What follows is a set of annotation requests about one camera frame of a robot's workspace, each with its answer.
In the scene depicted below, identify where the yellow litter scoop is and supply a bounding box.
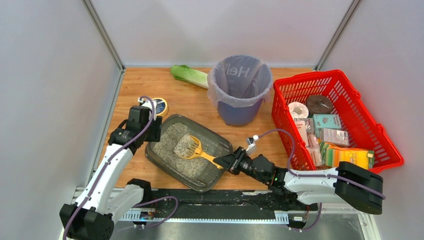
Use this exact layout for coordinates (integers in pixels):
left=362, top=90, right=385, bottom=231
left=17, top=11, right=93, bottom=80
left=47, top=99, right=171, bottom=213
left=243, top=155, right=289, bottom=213
left=173, top=134, right=223, bottom=170

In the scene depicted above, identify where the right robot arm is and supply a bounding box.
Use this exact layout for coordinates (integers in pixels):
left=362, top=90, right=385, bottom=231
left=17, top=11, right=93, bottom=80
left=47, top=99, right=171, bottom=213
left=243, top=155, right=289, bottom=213
left=212, top=147, right=386, bottom=215

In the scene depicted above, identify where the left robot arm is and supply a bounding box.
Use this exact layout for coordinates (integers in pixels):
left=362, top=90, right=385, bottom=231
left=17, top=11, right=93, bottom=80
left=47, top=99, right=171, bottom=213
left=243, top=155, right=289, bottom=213
left=59, top=102, right=162, bottom=240

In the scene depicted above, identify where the grey transparent litter box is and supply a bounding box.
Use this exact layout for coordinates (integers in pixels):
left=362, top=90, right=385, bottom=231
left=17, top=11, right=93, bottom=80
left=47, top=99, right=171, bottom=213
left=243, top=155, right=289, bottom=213
left=145, top=114, right=233, bottom=192

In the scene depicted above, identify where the teal small box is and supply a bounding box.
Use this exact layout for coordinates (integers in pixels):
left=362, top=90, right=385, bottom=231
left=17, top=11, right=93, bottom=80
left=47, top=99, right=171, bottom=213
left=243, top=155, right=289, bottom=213
left=312, top=114, right=342, bottom=130

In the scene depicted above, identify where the yellow round sponge tin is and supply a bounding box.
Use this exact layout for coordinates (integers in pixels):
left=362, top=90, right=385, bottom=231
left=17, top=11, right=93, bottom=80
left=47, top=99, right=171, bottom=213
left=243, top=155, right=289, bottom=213
left=152, top=97, right=169, bottom=117

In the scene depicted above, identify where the blue trash bin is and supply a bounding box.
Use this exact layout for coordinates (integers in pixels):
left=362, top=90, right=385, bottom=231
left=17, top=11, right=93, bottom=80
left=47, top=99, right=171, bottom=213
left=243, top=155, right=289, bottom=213
left=217, top=99, right=264, bottom=126

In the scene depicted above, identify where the green napa cabbage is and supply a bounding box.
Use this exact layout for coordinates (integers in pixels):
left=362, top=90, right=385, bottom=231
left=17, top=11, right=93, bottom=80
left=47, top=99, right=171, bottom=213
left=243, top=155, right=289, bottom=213
left=170, top=64, right=209, bottom=89

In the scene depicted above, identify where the pink white packet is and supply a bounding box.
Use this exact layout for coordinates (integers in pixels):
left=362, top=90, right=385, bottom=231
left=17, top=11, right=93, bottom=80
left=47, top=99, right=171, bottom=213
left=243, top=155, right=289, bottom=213
left=293, top=118, right=323, bottom=167

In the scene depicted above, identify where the white toilet paper roll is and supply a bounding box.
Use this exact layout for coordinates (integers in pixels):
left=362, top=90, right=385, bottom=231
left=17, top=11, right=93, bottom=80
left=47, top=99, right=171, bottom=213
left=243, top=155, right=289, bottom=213
left=287, top=101, right=309, bottom=119

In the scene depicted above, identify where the translucent bin liner bag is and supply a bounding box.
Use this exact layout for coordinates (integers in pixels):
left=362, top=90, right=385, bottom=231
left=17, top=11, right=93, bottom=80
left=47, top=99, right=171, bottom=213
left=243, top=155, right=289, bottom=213
left=207, top=54, right=274, bottom=108

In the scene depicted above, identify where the yellow orange sponge pack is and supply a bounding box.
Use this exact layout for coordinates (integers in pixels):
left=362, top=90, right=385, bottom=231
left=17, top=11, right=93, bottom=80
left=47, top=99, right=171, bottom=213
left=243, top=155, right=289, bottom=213
left=320, top=142, right=375, bottom=170

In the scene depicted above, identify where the brown round disc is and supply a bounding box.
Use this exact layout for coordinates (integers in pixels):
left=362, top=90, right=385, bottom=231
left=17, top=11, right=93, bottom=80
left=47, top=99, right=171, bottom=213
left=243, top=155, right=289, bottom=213
left=305, top=95, right=334, bottom=115

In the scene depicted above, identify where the grey pink packet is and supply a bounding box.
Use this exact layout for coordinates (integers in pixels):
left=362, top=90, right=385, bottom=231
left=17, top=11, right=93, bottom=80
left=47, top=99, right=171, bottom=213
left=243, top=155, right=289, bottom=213
left=320, top=128, right=350, bottom=147

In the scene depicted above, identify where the red plastic basket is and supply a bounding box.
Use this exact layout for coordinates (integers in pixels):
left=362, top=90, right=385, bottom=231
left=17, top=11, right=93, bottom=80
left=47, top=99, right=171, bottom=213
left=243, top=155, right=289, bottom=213
left=271, top=69, right=404, bottom=174

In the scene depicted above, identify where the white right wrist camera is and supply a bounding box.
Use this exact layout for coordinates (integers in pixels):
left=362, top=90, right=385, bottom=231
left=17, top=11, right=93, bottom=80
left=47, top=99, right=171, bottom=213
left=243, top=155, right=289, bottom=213
left=245, top=135, right=259, bottom=156

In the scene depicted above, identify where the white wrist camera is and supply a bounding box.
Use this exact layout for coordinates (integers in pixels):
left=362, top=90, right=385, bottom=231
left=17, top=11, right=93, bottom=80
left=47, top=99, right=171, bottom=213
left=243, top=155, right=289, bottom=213
left=245, top=135, right=259, bottom=156
left=137, top=97, right=157, bottom=119

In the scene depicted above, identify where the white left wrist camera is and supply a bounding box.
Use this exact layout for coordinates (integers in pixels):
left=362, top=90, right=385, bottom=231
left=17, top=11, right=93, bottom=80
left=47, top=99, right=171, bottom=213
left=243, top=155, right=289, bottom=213
left=137, top=97, right=157, bottom=119

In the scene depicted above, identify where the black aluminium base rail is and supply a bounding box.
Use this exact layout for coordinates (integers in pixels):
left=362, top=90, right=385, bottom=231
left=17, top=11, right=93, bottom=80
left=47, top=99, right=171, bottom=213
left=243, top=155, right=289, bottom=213
left=67, top=187, right=374, bottom=229

